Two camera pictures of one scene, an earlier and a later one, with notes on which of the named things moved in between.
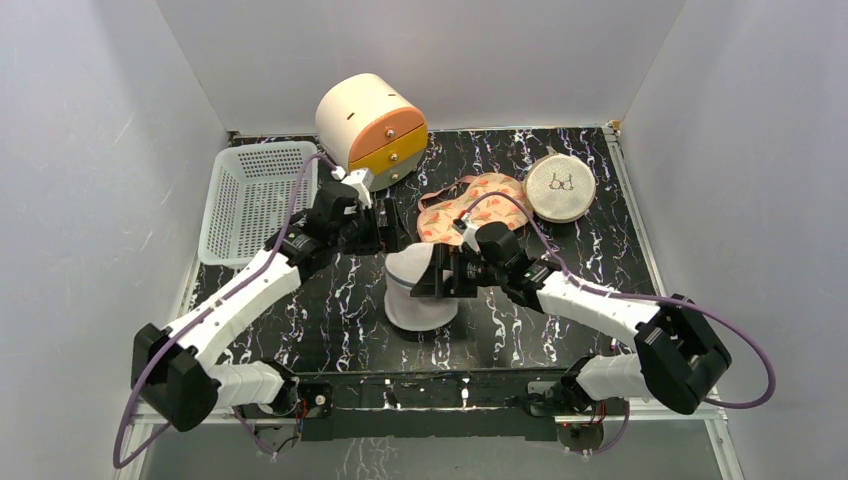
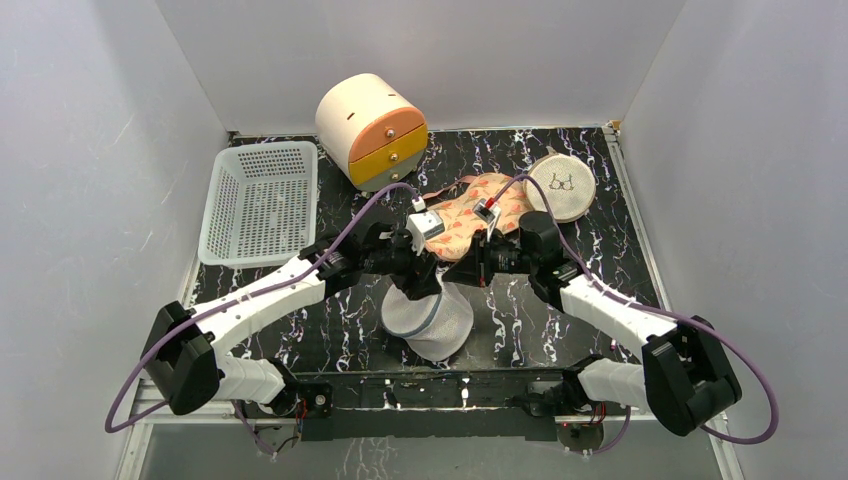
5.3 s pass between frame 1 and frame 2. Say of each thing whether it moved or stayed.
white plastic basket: stayed
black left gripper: moved
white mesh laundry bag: moved
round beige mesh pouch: stayed
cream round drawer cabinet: stayed
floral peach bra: stayed
